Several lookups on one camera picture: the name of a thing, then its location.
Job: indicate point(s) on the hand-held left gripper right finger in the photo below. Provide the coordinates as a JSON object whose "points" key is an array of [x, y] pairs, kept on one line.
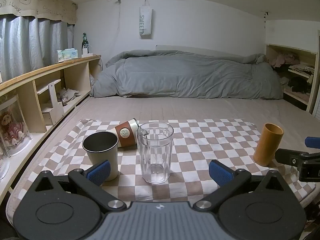
{"points": [[220, 172]]}

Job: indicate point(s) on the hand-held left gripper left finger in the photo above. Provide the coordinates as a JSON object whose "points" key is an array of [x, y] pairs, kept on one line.
{"points": [[99, 172]]}

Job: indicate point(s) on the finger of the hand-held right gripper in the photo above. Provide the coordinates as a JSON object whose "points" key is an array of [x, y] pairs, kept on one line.
{"points": [[290, 157], [313, 142]]}

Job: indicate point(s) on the cup with brown sleeve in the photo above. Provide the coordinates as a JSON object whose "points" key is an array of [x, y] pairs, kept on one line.
{"points": [[125, 135]]}

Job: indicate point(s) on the cream metal cup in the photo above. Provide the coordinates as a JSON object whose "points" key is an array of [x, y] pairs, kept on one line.
{"points": [[103, 151]]}

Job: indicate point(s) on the orange bamboo cup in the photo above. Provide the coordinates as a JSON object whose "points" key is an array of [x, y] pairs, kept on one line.
{"points": [[267, 147]]}

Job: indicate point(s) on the clear ribbed glass cup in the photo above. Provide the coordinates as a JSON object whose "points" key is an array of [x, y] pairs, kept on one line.
{"points": [[155, 155]]}

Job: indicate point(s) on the brown white checkered cloth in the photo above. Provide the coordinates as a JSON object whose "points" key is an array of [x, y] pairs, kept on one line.
{"points": [[200, 140]]}

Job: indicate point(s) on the black clothes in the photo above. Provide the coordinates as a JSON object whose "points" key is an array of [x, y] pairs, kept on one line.
{"points": [[299, 84]]}

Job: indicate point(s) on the cream folded clothes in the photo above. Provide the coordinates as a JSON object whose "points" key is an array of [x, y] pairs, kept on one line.
{"points": [[301, 69]]}

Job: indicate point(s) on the wooden clothes shelf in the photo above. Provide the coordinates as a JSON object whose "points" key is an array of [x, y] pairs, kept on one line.
{"points": [[310, 62]]}

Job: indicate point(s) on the small wooden stand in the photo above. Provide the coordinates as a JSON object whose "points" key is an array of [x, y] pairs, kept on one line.
{"points": [[55, 102]]}

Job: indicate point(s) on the crumpled grey cloth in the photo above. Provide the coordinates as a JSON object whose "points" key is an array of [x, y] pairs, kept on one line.
{"points": [[68, 95]]}

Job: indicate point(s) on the pink clothes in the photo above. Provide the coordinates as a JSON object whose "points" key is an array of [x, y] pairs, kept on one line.
{"points": [[285, 59]]}

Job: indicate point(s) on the plush doll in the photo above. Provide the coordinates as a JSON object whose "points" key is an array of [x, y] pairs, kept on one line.
{"points": [[10, 130]]}

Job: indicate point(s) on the grey duvet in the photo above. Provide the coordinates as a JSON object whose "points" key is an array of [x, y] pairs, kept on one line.
{"points": [[190, 77]]}

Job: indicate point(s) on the long wooden shelf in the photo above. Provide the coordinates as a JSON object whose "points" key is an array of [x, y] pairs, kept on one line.
{"points": [[75, 73]]}

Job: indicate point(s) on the plush toy in clear case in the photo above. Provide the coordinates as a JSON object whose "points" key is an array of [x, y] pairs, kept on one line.
{"points": [[15, 110]]}

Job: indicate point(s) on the small white holder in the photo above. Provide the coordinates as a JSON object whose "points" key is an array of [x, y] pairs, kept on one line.
{"points": [[87, 52]]}

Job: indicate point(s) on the tissue box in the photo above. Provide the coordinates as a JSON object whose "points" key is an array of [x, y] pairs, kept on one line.
{"points": [[67, 55]]}

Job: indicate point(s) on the green glass bottle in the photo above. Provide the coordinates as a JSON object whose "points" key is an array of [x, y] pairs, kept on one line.
{"points": [[85, 41]]}

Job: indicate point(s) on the grey curtain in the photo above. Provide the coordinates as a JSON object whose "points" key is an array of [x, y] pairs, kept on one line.
{"points": [[25, 43]]}

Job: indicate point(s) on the white hanging bag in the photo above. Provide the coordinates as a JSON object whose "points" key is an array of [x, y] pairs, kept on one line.
{"points": [[145, 20]]}

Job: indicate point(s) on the beige valance with drawings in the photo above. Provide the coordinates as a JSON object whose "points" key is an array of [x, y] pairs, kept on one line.
{"points": [[37, 2]]}

